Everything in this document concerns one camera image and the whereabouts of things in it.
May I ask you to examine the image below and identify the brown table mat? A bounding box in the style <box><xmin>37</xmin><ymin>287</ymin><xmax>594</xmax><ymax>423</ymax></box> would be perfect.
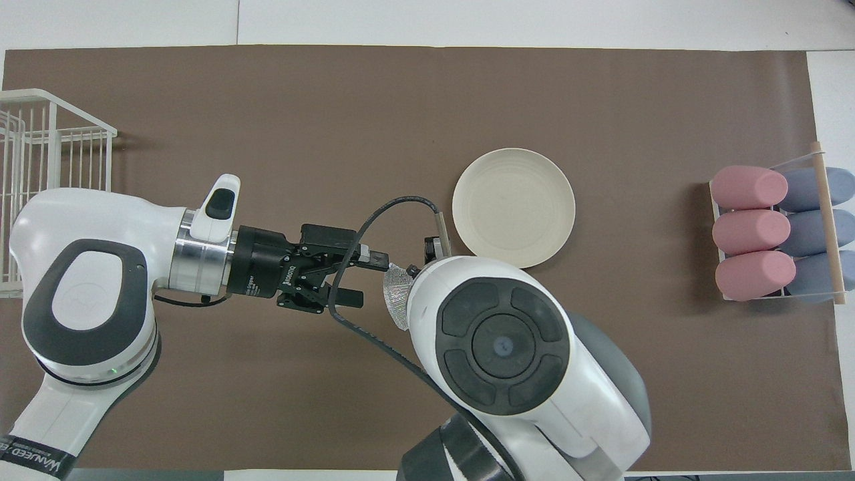
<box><xmin>0</xmin><ymin>45</ymin><xmax>852</xmax><ymax>472</ymax></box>

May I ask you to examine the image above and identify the white cup rack wooden handle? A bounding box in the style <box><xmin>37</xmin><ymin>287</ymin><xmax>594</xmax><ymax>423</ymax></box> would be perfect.
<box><xmin>708</xmin><ymin>141</ymin><xmax>848</xmax><ymax>306</ymax></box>

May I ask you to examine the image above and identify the blue plastic cup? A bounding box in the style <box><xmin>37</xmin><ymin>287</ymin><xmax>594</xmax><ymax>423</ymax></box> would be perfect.
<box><xmin>778</xmin><ymin>167</ymin><xmax>855</xmax><ymax>213</ymax></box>
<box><xmin>785</xmin><ymin>251</ymin><xmax>855</xmax><ymax>303</ymax></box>
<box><xmin>778</xmin><ymin>209</ymin><xmax>855</xmax><ymax>258</ymax></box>

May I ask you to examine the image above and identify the white wire dish rack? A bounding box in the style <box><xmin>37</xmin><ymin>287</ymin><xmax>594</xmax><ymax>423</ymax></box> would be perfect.
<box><xmin>0</xmin><ymin>89</ymin><xmax>118</xmax><ymax>298</ymax></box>

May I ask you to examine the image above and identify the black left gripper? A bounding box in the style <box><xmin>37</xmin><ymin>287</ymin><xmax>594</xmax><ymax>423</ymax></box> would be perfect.
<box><xmin>227</xmin><ymin>224</ymin><xmax>365</xmax><ymax>313</ymax></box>

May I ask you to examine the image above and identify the pink plastic cup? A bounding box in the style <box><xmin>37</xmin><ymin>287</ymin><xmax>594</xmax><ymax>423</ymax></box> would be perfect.
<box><xmin>710</xmin><ymin>166</ymin><xmax>789</xmax><ymax>210</ymax></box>
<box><xmin>712</xmin><ymin>209</ymin><xmax>791</xmax><ymax>256</ymax></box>
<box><xmin>715</xmin><ymin>251</ymin><xmax>797</xmax><ymax>302</ymax></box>

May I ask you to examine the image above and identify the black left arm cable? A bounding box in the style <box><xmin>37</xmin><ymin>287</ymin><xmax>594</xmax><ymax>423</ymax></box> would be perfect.
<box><xmin>152</xmin><ymin>293</ymin><xmax>231</xmax><ymax>309</ymax></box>

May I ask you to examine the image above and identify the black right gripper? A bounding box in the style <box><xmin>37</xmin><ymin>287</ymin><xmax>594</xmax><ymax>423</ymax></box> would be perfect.
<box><xmin>351</xmin><ymin>236</ymin><xmax>447</xmax><ymax>270</ymax></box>

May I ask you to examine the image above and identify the round cream plate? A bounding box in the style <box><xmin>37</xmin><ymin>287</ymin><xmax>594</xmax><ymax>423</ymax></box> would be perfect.
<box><xmin>452</xmin><ymin>148</ymin><xmax>576</xmax><ymax>270</ymax></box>

